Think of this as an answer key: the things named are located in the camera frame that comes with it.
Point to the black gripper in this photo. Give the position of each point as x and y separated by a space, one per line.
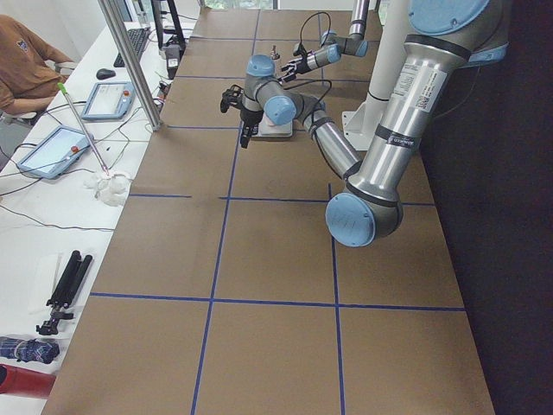
302 63
247 117

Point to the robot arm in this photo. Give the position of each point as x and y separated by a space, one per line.
422 44
332 46

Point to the digital kitchen scale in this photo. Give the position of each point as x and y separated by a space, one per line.
268 131

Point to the black power adapter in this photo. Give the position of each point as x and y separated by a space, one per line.
172 58

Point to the far blue teach pendant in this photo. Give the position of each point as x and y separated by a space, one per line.
109 101

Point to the blue teach pendant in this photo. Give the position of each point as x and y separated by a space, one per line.
109 101
55 153

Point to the white crumpled cloth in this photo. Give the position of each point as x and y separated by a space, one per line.
110 189

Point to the black keyboard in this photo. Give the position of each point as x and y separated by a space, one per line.
138 39

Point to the black computer mouse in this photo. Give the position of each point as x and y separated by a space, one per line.
105 73

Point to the near blue teach pendant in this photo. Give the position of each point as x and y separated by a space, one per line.
55 153

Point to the metal stick green tip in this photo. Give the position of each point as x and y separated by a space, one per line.
89 137

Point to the black folded tripod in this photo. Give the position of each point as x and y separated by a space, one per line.
65 292

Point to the seated person brown shirt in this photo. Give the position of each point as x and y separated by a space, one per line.
28 83

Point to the blue folded umbrella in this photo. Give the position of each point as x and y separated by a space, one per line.
29 350

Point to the red bottle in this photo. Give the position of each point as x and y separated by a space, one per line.
26 383

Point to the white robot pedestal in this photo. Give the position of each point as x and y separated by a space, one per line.
359 126

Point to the aluminium frame post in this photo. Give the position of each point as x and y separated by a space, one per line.
119 33

